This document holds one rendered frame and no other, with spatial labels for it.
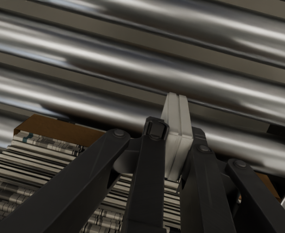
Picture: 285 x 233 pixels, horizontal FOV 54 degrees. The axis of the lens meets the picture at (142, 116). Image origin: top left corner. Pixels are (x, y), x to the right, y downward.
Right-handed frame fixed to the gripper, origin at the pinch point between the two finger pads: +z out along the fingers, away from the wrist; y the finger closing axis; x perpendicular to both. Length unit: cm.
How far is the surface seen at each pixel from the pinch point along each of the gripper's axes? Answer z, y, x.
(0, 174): 1.9, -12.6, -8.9
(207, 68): 14.2, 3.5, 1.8
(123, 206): 1.9, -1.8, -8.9
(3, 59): 93, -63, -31
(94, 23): 93, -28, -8
